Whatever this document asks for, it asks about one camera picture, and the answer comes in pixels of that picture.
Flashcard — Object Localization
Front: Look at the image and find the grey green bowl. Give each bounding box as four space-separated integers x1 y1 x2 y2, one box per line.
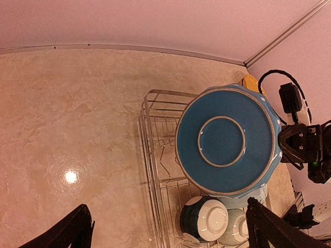
218 209 249 246

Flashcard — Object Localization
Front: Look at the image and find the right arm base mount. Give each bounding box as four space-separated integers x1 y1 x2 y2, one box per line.
282 204 319 229

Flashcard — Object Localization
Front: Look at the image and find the metal wire dish rack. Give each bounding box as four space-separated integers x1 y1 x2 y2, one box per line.
139 89 205 247

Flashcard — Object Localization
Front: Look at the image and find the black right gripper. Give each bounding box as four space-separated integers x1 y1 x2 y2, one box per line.
278 122 330 183

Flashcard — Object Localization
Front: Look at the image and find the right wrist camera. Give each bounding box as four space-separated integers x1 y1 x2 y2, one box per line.
279 83 312 126

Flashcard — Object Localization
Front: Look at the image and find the dark teal bowl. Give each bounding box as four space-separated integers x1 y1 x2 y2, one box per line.
179 196 229 242

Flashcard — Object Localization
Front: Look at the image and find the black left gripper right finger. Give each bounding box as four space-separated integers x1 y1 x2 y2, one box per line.
246 197 328 248

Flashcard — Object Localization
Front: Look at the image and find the light blue faceted mug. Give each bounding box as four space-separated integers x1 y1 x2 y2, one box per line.
219 184 268 209

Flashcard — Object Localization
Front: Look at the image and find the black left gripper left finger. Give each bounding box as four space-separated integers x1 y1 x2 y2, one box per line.
21 204 95 247

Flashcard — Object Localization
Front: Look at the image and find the right aluminium wall post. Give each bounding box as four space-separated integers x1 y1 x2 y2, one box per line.
244 0 330 69

